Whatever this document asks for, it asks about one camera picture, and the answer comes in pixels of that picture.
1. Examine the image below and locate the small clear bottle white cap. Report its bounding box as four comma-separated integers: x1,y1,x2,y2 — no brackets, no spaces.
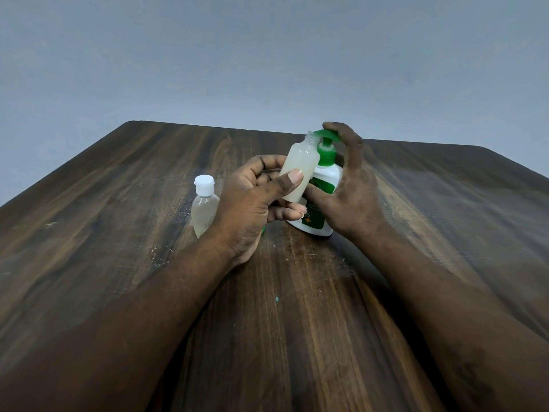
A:
191,175,220,240

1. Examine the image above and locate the person's left forearm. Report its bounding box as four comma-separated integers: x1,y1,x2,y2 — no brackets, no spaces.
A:
0,235,234,412

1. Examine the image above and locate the white hand sanitizer pump bottle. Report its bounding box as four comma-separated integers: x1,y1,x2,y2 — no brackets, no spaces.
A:
286,129,344,238

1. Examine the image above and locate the person's left hand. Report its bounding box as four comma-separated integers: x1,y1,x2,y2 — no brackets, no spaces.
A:
207,154,308,267

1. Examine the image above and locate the small clear bottle green-capped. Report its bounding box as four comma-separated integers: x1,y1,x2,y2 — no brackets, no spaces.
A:
279,130,321,204

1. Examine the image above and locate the person's right hand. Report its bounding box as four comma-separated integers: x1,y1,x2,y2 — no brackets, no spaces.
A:
302,121,388,244

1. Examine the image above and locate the person's right forearm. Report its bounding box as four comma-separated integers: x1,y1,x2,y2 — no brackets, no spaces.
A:
360,220,549,412

